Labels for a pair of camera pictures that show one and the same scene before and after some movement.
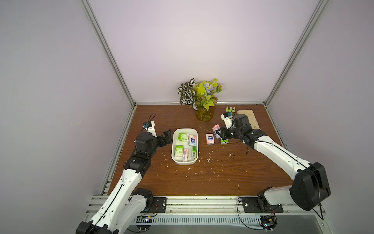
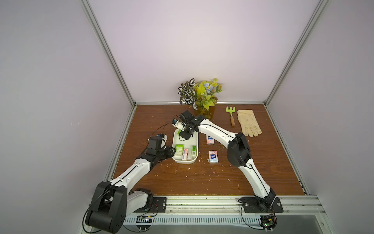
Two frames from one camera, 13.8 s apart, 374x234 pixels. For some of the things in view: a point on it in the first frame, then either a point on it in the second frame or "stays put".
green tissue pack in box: (179, 151) stays put
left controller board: (143, 223) stays put
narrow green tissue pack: (194, 152) stays put
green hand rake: (232, 110) stays put
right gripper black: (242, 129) -> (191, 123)
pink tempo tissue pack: (210, 139) stays put
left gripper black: (166, 139) -> (169, 151)
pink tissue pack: (192, 140) -> (213, 157)
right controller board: (268, 222) stays put
